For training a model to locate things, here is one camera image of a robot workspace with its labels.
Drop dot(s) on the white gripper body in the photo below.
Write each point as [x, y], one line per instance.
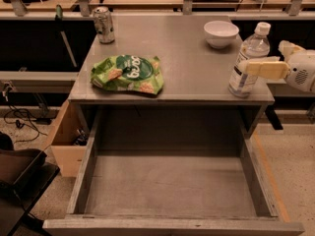
[301, 70]

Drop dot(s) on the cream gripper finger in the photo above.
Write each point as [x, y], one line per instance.
[287, 48]
[268, 67]

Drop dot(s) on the clear plastic water bottle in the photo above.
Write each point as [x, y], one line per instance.
[253, 49]

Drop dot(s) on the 7up soda can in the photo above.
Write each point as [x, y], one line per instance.
[103, 25]

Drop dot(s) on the white ceramic bowl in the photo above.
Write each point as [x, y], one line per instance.
[220, 34]

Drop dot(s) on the grey cabinet with open drawer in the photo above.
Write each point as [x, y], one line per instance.
[180, 163]

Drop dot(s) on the green snack chip bag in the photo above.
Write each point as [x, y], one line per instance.
[128, 72]

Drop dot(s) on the wooden box on floor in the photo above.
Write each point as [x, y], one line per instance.
[61, 139]

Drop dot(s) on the black chair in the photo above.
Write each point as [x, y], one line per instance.
[24, 177]

